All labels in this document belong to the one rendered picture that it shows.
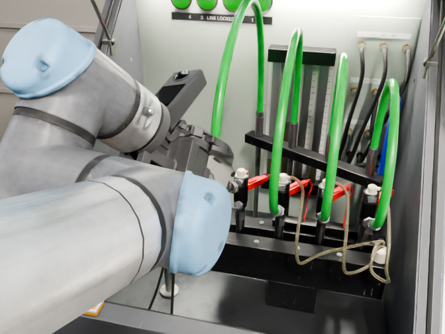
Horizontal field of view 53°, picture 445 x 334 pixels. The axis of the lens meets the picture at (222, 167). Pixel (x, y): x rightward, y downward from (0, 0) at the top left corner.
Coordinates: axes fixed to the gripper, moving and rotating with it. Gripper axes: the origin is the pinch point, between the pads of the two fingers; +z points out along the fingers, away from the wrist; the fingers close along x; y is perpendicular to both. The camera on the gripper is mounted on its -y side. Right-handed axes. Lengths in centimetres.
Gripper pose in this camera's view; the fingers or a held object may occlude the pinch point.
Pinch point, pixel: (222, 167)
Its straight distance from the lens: 67.2
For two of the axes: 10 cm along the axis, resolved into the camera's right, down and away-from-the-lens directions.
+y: -2.0, 9.4, -2.8
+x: 8.7, 0.3, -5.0
